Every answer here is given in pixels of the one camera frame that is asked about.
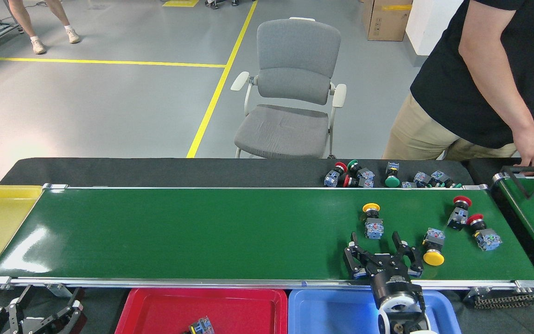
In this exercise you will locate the black guide bracket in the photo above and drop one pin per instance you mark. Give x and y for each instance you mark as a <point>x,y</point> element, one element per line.
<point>526,168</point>

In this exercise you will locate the person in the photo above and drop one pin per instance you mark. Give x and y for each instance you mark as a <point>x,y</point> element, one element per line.
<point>443,83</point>
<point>211,3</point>
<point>37,44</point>

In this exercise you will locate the grey office chair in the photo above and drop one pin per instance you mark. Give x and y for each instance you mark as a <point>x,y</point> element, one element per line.
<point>283,130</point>

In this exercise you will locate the cardboard box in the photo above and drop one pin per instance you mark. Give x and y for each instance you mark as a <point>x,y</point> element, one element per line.
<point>387,21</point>

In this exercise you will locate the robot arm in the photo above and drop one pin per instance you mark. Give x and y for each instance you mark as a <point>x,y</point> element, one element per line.
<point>401,313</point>

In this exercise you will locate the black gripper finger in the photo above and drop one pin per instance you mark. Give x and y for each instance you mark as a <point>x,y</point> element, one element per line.
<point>410,262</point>
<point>70,315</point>
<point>355,262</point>
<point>9,313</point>

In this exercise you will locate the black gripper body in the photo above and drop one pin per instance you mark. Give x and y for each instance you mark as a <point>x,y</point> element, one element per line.
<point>390,280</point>

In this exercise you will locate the red push button switch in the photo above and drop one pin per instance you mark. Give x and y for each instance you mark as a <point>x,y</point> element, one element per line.
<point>487,240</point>
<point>332,178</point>
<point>457,218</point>
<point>357,182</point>

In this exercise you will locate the blue plastic tray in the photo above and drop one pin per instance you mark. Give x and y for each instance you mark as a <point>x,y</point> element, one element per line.
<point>332,315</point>

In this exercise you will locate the red plastic tray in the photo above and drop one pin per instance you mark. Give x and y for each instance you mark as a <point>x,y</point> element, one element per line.
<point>165,315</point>

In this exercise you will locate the yellow push button switch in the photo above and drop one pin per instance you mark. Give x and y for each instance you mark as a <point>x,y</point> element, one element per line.
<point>373,227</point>
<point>433,256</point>

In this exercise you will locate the long green conveyor belt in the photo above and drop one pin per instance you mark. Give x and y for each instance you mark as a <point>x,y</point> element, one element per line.
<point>202,232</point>

